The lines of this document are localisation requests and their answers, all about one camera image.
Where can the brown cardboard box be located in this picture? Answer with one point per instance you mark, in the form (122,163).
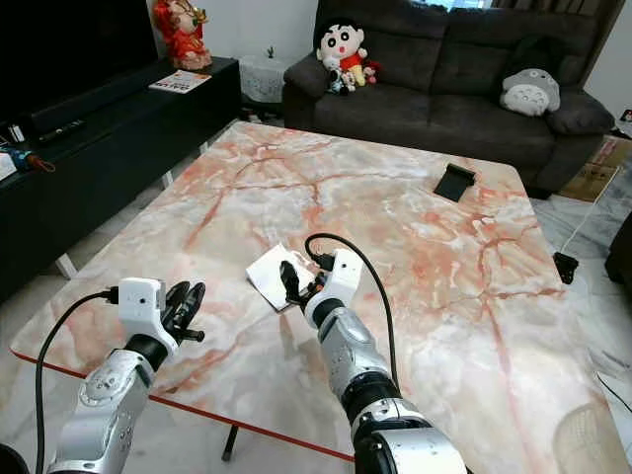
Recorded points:
(592,173)

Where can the dark grey cushion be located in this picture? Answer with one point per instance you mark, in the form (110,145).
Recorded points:
(543,51)

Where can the cartoon boy plush doll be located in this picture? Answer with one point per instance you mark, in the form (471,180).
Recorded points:
(344,44)

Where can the marble pattern low table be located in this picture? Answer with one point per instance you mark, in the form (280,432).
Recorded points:
(405,197)

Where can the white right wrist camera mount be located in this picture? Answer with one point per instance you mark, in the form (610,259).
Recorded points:
(348,271)

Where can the black phone stand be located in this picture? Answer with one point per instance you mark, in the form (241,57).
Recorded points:
(456,183)

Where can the black power plug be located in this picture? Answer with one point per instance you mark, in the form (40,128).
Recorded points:
(566,268)

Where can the blue white box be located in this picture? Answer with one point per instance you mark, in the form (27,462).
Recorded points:
(10,161)

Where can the white lace side table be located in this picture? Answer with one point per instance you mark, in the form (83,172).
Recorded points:
(262,79)

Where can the black rubbish bin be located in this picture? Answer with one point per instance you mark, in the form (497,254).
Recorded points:
(10,462)

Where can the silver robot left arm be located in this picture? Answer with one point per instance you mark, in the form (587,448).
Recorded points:
(104,405)

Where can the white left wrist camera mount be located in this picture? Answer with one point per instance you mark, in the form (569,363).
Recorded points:
(140,304)

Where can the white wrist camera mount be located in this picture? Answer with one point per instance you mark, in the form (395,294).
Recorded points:
(348,271)
(140,304)

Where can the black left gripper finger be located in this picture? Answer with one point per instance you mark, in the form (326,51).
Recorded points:
(174,300)
(196,304)

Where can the red gold figurine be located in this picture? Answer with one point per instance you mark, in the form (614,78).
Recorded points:
(185,32)

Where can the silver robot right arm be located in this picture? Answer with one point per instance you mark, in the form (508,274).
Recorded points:
(355,355)

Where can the dark grey fabric sofa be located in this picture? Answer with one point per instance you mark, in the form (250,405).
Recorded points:
(434,109)

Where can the small green plant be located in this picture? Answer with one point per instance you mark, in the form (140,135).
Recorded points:
(269,51)

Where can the black TV cabinet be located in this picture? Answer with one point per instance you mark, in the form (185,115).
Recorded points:
(128,168)

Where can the black table leg grey tip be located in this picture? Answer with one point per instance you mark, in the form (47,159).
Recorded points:
(231,440)

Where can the black soundbar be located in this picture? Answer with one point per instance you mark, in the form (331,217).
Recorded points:
(94,107)

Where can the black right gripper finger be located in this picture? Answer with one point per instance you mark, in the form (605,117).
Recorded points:
(290,277)
(300,300)

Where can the grey Totoro plush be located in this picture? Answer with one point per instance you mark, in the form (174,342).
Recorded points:
(530,94)

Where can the white orange magazine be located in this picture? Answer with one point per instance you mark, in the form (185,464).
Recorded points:
(180,81)

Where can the black remote control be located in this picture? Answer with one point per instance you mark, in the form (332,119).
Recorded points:
(67,128)

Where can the black television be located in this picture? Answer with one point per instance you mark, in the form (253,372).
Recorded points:
(69,44)

